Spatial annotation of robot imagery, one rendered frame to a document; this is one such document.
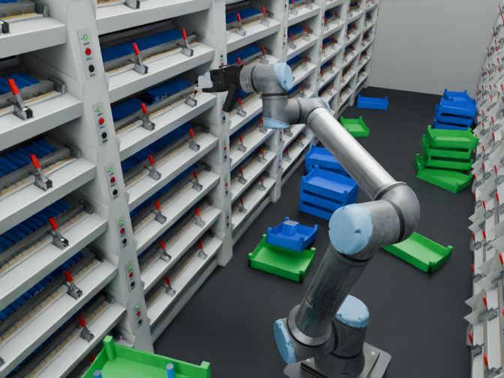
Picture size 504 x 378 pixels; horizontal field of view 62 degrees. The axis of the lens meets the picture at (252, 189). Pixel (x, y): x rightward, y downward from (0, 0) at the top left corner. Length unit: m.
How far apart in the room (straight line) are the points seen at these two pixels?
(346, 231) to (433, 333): 1.13
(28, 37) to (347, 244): 0.86
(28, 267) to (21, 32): 0.58
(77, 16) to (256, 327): 1.40
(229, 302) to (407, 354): 0.81
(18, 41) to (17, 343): 0.77
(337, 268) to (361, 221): 0.18
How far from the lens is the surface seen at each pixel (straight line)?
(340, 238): 1.06
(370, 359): 1.81
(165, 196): 1.72
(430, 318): 2.16
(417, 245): 2.56
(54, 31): 1.15
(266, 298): 2.08
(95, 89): 1.24
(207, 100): 1.73
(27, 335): 1.35
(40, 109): 1.16
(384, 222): 1.05
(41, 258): 1.27
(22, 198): 1.17
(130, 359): 1.28
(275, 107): 1.43
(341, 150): 1.31
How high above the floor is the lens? 1.47
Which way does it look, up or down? 30 degrees down
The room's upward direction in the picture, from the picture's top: straight up
